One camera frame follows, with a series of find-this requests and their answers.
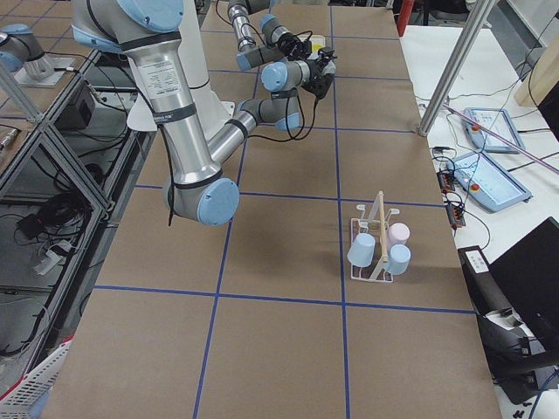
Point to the pink plastic cup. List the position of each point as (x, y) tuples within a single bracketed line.
[(398, 233)]

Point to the cream plastic tray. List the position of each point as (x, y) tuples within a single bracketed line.
[(317, 42)]

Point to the teach pendant tablet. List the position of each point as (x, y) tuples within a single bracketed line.
[(487, 182), (497, 121)]

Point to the red cylinder tube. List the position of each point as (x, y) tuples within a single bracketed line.
[(404, 16)]

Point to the white wire cup rack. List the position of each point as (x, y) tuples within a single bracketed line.
[(375, 220)]

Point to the white perforated basket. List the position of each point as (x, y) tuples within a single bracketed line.
[(27, 398)]

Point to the far teach pendant tablet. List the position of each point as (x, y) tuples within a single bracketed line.
[(497, 121)]

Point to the light blue cup on rack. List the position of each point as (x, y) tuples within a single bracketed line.
[(399, 259)]

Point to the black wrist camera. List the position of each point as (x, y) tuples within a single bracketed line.
[(326, 55)]

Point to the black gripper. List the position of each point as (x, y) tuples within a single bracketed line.
[(315, 69), (288, 43)]

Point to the near teach pendant tablet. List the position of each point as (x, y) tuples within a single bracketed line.
[(487, 182)]

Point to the aluminium frame post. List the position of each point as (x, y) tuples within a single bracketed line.
[(467, 37)]

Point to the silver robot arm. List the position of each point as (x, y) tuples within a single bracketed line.
[(162, 42), (271, 42)]

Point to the light blue plastic cup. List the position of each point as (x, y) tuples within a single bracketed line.
[(362, 250)]

